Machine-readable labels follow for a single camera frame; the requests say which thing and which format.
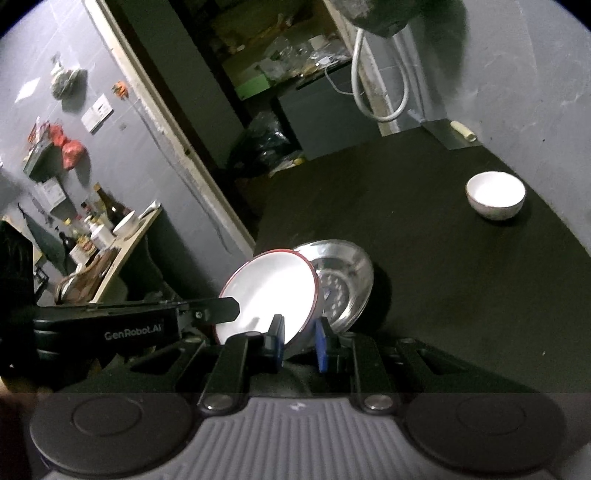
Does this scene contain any wooden side shelf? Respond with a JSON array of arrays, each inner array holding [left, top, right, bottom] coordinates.
[[88, 207, 163, 303]]

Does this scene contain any small steel bowl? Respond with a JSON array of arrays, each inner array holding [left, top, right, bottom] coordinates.
[[293, 239, 375, 334]]

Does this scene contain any grey bag on wall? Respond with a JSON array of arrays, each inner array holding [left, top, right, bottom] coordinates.
[[50, 65, 86, 99]]

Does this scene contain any cluttered shelf unit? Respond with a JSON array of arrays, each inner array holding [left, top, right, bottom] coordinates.
[[194, 0, 356, 100]]

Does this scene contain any black wall cable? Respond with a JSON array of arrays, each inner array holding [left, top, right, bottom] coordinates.
[[124, 95, 232, 252]]

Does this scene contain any thin white cable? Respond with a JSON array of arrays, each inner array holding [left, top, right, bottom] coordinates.
[[323, 65, 358, 95]]

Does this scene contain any white wall switch plate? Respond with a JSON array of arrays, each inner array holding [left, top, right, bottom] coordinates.
[[81, 93, 115, 134]]

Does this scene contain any black trash bag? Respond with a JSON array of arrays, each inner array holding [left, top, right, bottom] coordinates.
[[226, 111, 305, 178]]

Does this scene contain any green box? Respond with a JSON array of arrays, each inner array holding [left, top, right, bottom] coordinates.
[[235, 74, 273, 100]]

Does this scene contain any kitchen cleaver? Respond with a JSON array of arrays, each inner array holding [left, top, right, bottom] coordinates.
[[422, 119, 477, 151]]

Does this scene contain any dark cabinet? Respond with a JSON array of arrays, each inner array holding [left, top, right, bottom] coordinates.
[[274, 62, 382, 160]]

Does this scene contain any dark glass bottle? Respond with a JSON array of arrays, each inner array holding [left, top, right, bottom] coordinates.
[[92, 183, 130, 227]]

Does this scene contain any white plastic bottle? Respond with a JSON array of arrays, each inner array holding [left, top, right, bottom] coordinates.
[[90, 226, 116, 250]]

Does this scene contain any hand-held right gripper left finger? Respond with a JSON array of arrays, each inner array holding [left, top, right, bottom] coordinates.
[[69, 315, 284, 414]]

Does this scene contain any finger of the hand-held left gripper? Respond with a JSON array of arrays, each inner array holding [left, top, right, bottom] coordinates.
[[178, 298, 241, 329]]

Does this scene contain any wooden cutting board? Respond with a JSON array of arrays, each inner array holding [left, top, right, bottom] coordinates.
[[55, 249, 121, 303]]

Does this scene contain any white bowl on shelf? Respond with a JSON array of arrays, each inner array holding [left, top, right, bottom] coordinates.
[[112, 210, 139, 237]]

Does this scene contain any white ceramic bowl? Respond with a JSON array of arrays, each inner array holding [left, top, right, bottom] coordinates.
[[213, 249, 324, 361], [465, 171, 527, 221]]

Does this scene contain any cluster of condiment bottles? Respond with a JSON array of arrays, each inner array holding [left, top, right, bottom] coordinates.
[[58, 200, 105, 266]]

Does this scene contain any white hose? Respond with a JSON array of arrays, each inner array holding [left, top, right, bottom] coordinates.
[[351, 28, 409, 123]]

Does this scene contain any hanging clear plastic bag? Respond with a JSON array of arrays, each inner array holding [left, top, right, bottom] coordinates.
[[339, 0, 419, 38]]

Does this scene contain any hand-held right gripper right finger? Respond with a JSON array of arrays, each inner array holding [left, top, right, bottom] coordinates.
[[315, 318, 536, 414]]

